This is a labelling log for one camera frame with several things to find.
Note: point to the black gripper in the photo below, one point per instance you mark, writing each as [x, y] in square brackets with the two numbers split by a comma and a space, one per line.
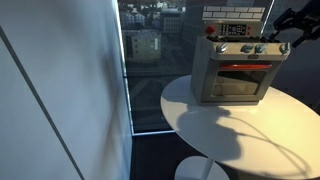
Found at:
[310, 16]

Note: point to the blue grey oven knob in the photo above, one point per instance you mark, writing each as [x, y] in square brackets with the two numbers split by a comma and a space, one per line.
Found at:
[247, 48]
[221, 48]
[285, 48]
[260, 48]

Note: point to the red round oven button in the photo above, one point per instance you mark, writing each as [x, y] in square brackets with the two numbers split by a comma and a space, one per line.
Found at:
[210, 30]

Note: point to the grey toy oven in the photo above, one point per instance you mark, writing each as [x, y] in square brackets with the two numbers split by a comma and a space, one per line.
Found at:
[203, 73]

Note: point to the white table pedestal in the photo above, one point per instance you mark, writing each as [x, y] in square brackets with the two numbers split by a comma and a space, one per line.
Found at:
[191, 170]

